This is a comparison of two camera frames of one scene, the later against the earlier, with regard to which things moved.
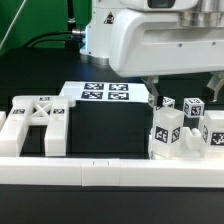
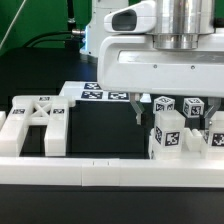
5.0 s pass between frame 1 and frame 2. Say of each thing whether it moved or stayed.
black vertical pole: stayed
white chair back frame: stayed
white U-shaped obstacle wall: stayed
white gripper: moved
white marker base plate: stayed
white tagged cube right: stayed
